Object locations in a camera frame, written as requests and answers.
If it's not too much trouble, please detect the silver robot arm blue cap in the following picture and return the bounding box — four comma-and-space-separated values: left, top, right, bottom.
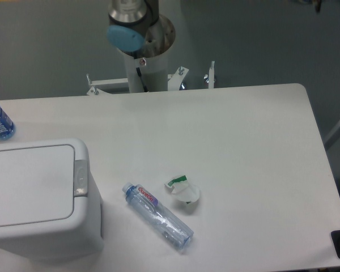
107, 1, 159, 58

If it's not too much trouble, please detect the grey trash can push button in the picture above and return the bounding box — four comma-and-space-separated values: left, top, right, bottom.
73, 160, 88, 197

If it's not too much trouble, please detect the white trash can body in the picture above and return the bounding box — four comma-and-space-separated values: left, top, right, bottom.
0, 138, 104, 260

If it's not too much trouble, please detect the white trash can lid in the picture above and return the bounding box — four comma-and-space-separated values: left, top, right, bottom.
0, 145, 75, 227

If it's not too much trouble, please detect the crumpled white green paper wrapper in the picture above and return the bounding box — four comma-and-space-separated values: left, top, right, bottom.
164, 175, 201, 205

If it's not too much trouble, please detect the empty clear plastic water bottle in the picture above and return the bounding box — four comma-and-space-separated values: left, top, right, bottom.
122, 183, 194, 250

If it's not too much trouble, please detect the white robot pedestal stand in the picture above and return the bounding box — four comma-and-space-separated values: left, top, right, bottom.
86, 15, 217, 96

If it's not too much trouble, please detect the black cable on pedestal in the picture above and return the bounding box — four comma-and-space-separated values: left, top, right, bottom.
132, 50, 148, 94

